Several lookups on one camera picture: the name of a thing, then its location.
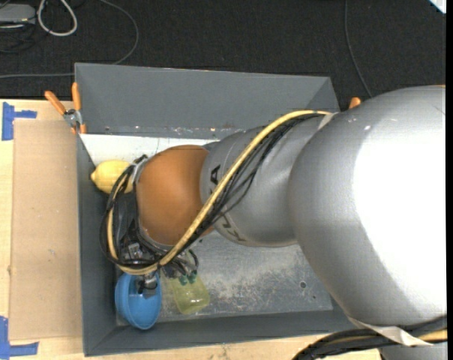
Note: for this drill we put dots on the yellow lemon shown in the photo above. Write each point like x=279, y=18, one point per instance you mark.
x=105, y=174

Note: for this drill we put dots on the blue bowl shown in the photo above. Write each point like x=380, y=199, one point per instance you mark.
x=134, y=311

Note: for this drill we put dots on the grey metal bin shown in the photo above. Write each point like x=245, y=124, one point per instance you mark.
x=196, y=99

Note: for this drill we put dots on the clear plastic bottle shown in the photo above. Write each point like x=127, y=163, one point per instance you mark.
x=191, y=298

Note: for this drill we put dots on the brown cardboard board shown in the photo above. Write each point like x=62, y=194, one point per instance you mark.
x=46, y=231

